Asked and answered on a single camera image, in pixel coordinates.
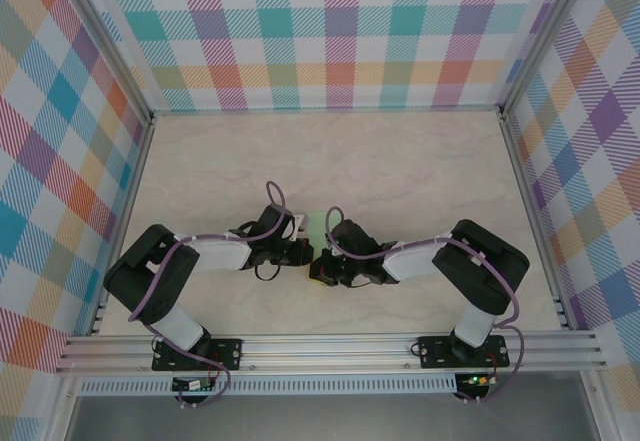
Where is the light green paper sheet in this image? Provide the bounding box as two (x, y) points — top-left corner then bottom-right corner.
(305, 210), (335, 243)

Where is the grey metal sheet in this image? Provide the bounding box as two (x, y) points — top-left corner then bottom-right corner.
(49, 373), (616, 441)

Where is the small black circuit board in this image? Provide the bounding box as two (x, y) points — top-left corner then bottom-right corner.
(172, 377), (216, 392)

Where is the thin black left gripper cable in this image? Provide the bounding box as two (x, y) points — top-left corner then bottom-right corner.
(253, 262), (282, 283)

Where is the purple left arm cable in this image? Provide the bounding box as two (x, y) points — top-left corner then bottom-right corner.
(129, 180), (289, 409)

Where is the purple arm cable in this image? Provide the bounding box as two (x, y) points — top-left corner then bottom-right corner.
(325, 205), (526, 405)
(129, 180), (289, 409)

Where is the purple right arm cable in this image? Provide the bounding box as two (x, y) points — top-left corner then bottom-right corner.
(325, 205), (526, 405)

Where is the wide aluminium mounting rail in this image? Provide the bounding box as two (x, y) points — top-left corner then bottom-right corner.
(54, 330), (609, 375)

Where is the slotted grey cable duct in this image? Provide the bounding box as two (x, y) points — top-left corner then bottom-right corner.
(77, 373), (459, 396)

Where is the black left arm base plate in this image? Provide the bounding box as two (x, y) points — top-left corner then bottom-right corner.
(152, 339), (244, 372)

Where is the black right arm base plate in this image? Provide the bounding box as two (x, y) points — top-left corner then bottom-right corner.
(418, 335), (510, 370)

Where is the aluminium table edge rail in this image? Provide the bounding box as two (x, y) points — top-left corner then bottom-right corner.
(499, 110), (574, 330)
(87, 113), (156, 337)

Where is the aluminium frame post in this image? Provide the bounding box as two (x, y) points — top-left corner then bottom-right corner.
(497, 0), (591, 117)
(54, 0), (156, 122)

